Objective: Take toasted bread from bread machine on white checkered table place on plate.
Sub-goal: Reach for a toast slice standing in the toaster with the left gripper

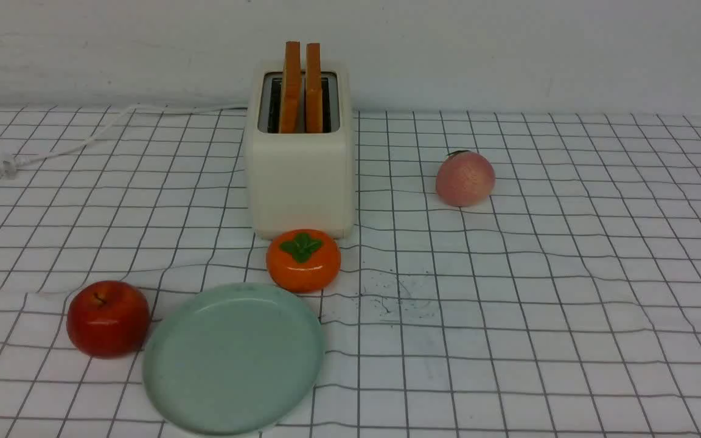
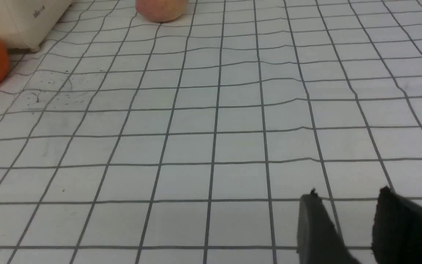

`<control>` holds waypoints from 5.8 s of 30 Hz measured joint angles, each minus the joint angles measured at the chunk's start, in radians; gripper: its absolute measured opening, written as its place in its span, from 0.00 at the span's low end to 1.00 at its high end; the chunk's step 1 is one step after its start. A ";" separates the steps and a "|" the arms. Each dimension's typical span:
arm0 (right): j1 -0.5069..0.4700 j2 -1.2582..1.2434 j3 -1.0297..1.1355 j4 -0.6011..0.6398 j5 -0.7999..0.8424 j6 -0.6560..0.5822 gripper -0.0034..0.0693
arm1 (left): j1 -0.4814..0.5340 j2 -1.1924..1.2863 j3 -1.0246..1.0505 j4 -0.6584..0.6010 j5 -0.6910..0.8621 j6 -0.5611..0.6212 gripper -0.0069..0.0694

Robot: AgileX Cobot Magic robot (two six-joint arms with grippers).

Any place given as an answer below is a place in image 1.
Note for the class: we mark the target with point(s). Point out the toast slice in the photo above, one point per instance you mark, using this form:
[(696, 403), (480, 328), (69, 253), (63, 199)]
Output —
[(313, 90), (290, 88)]

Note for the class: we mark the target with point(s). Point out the cream white toaster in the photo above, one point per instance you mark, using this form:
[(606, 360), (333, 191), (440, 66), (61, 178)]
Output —
[(300, 180)]

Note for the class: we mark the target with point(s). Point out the orange persimmon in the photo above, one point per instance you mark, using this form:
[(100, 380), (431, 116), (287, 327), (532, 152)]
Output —
[(303, 260)]

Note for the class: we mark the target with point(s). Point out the pink peach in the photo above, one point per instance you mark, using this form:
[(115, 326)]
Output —
[(465, 179)]

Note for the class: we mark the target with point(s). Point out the light green plate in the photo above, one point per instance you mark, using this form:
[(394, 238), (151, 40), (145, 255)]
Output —
[(233, 360)]

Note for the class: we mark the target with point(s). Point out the white grid tablecloth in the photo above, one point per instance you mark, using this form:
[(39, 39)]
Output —
[(567, 304)]

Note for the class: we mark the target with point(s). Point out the red apple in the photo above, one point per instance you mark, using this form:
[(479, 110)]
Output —
[(108, 319)]

